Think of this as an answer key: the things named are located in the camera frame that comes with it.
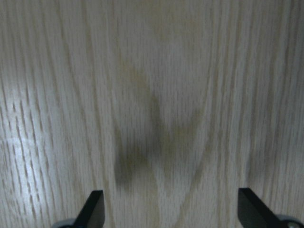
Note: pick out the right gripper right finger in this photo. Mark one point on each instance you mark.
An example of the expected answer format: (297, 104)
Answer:
(254, 213)

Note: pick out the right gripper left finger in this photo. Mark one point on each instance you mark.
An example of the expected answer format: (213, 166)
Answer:
(92, 214)

